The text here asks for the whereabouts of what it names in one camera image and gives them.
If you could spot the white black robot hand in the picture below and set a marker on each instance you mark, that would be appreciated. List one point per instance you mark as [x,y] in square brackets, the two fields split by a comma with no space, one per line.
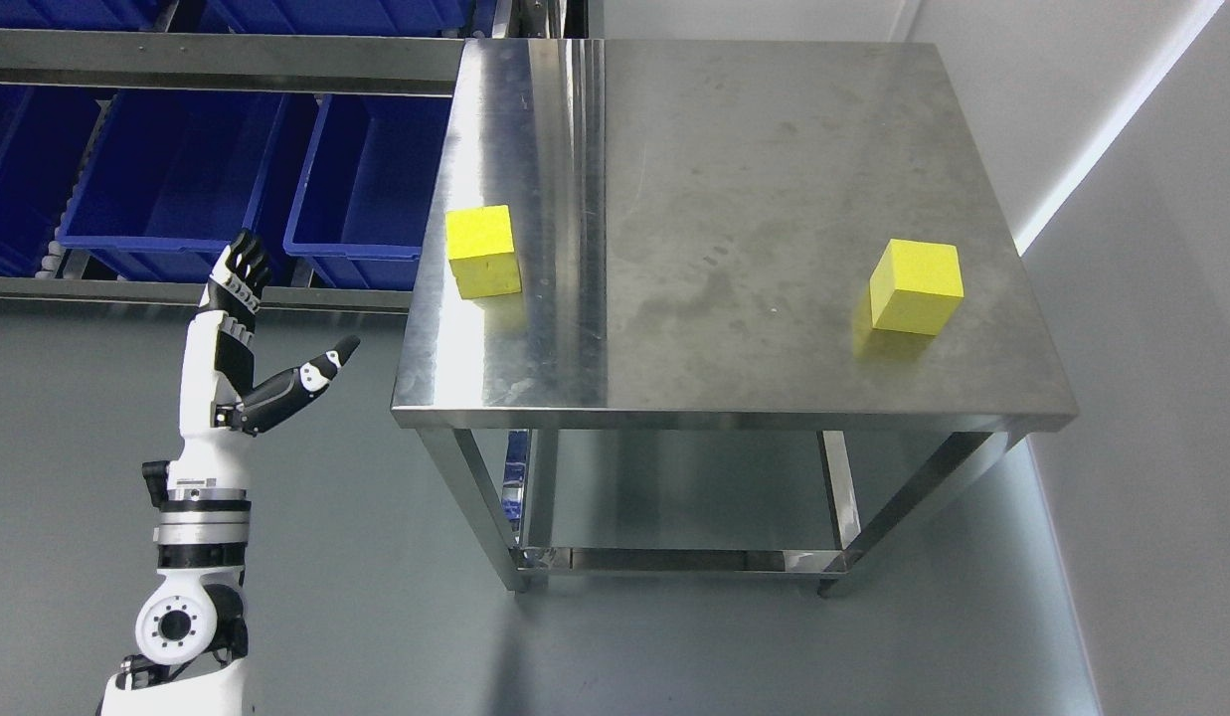
[221,406]

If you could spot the yellow foam block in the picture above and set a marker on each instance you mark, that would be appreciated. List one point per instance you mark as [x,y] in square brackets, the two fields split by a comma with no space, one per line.
[481,252]
[915,287]

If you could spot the steel shelf rack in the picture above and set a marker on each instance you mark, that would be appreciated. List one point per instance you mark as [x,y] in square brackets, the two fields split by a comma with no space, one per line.
[270,63]

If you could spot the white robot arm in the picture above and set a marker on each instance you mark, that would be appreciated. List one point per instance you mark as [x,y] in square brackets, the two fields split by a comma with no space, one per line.
[191,633]

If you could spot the stainless steel table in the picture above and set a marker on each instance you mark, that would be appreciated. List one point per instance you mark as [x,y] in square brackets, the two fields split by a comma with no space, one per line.
[696,223]

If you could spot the blue plastic bin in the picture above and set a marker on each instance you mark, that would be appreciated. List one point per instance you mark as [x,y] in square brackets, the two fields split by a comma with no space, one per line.
[416,19]
[362,204]
[82,15]
[44,132]
[174,175]

